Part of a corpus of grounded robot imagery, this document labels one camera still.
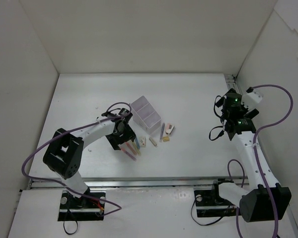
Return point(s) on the blue highlighter pen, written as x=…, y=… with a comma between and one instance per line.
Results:
x=137, y=143

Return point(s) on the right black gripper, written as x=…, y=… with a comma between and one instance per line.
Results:
x=231, y=91

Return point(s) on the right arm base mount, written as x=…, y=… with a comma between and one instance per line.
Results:
x=208, y=203

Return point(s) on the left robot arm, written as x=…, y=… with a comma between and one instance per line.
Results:
x=64, y=155

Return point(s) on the yellow highlighter pen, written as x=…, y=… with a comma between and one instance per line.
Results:
x=136, y=148

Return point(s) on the pink highlighter pen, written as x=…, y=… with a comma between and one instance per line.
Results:
x=128, y=154

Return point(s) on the white three-compartment organizer box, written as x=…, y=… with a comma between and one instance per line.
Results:
x=145, y=116

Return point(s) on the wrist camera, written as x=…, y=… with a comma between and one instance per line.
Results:
x=251, y=98
x=124, y=112

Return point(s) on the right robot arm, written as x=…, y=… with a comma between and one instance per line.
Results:
x=266, y=199

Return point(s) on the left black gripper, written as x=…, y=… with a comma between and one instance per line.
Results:
x=124, y=138

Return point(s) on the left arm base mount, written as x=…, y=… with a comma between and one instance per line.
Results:
x=80, y=209

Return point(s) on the purple pen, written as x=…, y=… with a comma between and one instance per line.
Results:
x=162, y=132

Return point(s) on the staples box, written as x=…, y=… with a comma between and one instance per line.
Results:
x=142, y=141

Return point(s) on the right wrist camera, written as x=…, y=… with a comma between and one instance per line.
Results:
x=251, y=98

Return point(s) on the aluminium frame rail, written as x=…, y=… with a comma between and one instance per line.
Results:
x=137, y=182

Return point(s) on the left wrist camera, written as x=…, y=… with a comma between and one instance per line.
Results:
x=124, y=112

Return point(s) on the white eraser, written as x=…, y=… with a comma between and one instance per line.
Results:
x=153, y=141

